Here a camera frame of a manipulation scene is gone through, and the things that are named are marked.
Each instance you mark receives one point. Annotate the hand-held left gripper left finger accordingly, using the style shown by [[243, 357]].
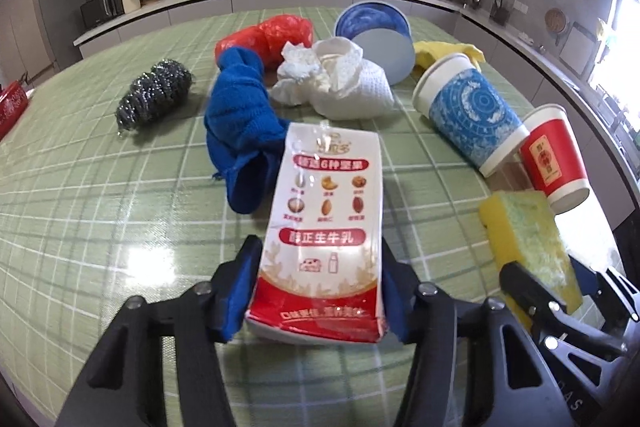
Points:
[[240, 292]]

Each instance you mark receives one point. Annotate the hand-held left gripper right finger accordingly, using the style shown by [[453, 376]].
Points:
[[397, 304]]

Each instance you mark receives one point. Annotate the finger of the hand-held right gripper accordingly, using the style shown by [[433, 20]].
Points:
[[585, 279], [530, 292]]

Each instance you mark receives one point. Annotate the yellow sponge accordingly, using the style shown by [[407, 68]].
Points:
[[530, 237]]

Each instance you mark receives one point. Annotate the red and white milk carton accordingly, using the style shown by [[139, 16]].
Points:
[[325, 207]]

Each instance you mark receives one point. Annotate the red plastic bag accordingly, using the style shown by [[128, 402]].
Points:
[[280, 34]]

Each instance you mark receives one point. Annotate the blue plastic bin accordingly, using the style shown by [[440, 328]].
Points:
[[370, 22]]

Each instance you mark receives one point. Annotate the red paper cup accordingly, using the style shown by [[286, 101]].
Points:
[[550, 157]]

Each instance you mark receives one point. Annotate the blue knitted cloth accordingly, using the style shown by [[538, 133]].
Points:
[[240, 117]]

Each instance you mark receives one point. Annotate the blue patterned paper cup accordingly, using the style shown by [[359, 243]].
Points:
[[470, 112]]

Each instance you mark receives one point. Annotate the crumpled white paper towel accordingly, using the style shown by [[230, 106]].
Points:
[[350, 92]]

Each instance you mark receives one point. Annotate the steel wool scrubber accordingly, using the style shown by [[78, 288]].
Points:
[[152, 92]]

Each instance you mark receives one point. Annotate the white cutting board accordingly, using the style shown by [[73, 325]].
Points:
[[577, 49]]

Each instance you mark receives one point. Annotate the bright window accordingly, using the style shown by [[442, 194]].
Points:
[[631, 37]]

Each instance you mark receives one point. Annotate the yellow cloth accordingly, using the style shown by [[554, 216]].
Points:
[[435, 52]]

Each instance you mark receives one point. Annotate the black knife rack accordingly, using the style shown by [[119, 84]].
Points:
[[500, 13]]

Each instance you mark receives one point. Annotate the red box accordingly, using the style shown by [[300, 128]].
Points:
[[10, 107]]

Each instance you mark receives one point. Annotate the black microwave oven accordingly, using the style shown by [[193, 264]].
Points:
[[100, 9]]

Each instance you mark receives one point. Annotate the grey refrigerator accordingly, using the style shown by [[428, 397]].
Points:
[[30, 7]]

